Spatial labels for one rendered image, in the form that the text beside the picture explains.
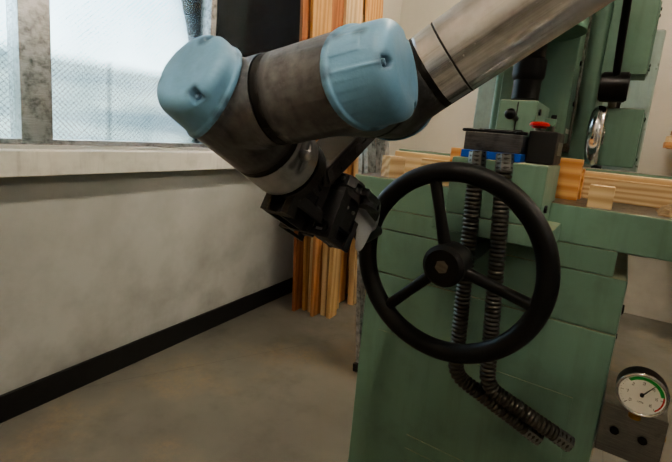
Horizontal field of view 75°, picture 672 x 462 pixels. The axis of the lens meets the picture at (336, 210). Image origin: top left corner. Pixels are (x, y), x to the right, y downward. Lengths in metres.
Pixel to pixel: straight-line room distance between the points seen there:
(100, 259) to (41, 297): 0.22
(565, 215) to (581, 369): 0.25
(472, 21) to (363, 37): 0.14
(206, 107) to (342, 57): 0.11
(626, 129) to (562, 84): 0.16
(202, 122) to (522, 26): 0.27
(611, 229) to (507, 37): 0.44
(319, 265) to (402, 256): 1.51
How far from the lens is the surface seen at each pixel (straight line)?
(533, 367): 0.86
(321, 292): 2.41
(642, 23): 1.14
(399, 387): 0.97
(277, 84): 0.33
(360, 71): 0.30
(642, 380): 0.78
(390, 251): 0.89
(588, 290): 0.80
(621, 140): 1.09
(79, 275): 1.77
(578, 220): 0.79
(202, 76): 0.35
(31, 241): 1.67
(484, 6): 0.42
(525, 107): 0.91
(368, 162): 1.75
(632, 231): 0.78
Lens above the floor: 0.98
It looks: 10 degrees down
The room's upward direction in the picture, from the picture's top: 5 degrees clockwise
